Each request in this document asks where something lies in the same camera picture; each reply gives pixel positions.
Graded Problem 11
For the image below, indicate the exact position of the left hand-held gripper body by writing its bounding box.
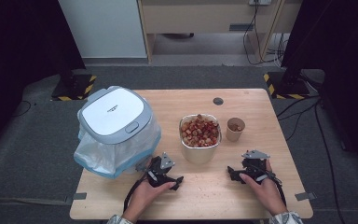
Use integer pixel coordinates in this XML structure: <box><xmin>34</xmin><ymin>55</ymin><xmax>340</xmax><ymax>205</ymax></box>
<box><xmin>143</xmin><ymin>151</ymin><xmax>177</xmax><ymax>188</ymax></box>

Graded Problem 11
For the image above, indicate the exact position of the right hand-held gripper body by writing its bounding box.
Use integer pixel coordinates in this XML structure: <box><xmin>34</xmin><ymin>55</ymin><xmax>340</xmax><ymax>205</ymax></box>
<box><xmin>241</xmin><ymin>149</ymin><xmax>272</xmax><ymax>183</ymax></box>

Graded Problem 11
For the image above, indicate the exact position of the brown paper cup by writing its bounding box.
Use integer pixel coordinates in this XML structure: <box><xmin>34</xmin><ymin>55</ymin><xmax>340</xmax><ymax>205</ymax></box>
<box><xmin>225</xmin><ymin>117</ymin><xmax>247</xmax><ymax>143</ymax></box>

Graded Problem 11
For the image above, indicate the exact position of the white grey trash can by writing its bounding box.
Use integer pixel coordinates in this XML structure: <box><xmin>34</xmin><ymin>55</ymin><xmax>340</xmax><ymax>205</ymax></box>
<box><xmin>73</xmin><ymin>85</ymin><xmax>163</xmax><ymax>180</ymax></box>

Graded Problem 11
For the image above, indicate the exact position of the person's right hand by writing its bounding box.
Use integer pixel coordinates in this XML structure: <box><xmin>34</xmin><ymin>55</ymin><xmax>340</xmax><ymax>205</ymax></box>
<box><xmin>239</xmin><ymin>160</ymin><xmax>289</xmax><ymax>217</ymax></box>

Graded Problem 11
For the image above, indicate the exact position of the metal container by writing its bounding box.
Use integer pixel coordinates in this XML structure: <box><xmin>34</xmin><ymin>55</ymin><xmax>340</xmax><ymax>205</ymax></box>
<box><xmin>178</xmin><ymin>113</ymin><xmax>223</xmax><ymax>165</ymax></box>

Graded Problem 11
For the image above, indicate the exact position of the pile of red fruit pieces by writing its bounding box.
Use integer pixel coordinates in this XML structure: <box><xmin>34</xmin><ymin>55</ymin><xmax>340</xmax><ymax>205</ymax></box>
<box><xmin>181</xmin><ymin>114</ymin><xmax>220</xmax><ymax>148</ymax></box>

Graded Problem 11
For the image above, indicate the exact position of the dark curtain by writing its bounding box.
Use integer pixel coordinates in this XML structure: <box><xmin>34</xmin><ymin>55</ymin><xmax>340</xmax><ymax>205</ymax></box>
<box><xmin>0</xmin><ymin>0</ymin><xmax>87</xmax><ymax>158</ymax></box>
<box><xmin>281</xmin><ymin>0</ymin><xmax>358</xmax><ymax>171</ymax></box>

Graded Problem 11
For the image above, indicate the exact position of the white cabinet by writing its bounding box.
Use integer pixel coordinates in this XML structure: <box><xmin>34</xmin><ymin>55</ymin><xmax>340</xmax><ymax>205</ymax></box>
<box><xmin>57</xmin><ymin>0</ymin><xmax>148</xmax><ymax>60</ymax></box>

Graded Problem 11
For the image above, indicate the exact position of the light wooden desk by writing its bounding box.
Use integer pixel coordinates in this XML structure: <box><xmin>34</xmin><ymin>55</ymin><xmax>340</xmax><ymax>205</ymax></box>
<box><xmin>136</xmin><ymin>0</ymin><xmax>303</xmax><ymax>63</ymax></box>

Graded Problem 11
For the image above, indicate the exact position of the left hand-held gripper cable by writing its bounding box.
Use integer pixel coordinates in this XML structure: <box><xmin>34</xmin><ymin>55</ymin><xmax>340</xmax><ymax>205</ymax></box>
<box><xmin>123</xmin><ymin>171</ymin><xmax>150</xmax><ymax>213</ymax></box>

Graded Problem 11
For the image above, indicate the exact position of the hand-held gripper cable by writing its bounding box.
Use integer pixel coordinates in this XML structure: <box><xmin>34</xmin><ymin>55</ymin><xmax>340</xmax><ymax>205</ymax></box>
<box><xmin>268</xmin><ymin>172</ymin><xmax>287</xmax><ymax>207</ymax></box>
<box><xmin>123</xmin><ymin>171</ymin><xmax>150</xmax><ymax>213</ymax></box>

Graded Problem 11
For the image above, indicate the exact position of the right hand-held gripper cable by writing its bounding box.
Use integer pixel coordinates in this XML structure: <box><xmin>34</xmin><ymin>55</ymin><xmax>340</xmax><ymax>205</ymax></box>
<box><xmin>268</xmin><ymin>172</ymin><xmax>287</xmax><ymax>207</ymax></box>

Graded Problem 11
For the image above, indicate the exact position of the black power cable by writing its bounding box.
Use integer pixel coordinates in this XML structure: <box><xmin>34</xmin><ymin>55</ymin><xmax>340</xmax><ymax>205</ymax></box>
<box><xmin>242</xmin><ymin>3</ymin><xmax>282</xmax><ymax>66</ymax></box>

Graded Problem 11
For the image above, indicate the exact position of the thin black floor cable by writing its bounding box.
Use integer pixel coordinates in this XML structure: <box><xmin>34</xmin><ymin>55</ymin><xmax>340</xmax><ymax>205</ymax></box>
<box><xmin>11</xmin><ymin>99</ymin><xmax>37</xmax><ymax>119</ymax></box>

